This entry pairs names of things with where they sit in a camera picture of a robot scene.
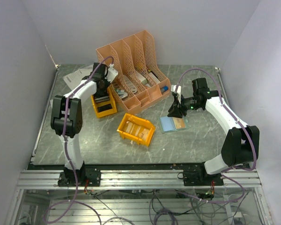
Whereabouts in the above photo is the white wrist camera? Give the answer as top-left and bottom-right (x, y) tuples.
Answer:
(170, 85), (182, 103)
(105, 63), (118, 83)

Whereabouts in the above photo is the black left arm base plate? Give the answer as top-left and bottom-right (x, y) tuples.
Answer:
(57, 169), (101, 187)

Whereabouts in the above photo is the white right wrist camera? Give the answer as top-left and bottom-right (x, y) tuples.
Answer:
(170, 85), (182, 103)

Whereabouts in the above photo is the gold patterned credit card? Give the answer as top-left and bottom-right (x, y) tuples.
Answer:
(173, 118), (186, 129)

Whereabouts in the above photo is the white paper booklet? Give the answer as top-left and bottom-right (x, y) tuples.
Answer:
(63, 66), (93, 90)

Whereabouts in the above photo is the peach plastic file organizer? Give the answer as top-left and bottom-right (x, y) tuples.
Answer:
(96, 30), (171, 114)

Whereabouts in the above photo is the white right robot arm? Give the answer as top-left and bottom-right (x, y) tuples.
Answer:
(168, 78), (259, 186)

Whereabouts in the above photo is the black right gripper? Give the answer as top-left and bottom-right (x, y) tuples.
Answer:
(167, 94), (202, 118)

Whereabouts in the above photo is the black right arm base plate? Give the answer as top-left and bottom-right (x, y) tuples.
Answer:
(177, 171), (223, 187)

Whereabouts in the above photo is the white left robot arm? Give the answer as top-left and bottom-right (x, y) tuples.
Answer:
(51, 62), (118, 186)

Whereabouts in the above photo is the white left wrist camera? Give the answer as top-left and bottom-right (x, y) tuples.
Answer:
(105, 63), (118, 83)

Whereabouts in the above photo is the yellow bin with cards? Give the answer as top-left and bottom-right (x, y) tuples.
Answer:
(117, 113), (155, 147)

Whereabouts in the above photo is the white stapler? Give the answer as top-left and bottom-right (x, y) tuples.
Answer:
(116, 90), (128, 100)

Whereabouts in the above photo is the yellow bin with black items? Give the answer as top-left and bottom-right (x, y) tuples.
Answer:
(91, 87), (118, 118)

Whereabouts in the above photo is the aluminium frame rail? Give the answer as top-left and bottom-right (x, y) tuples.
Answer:
(16, 170), (262, 190)

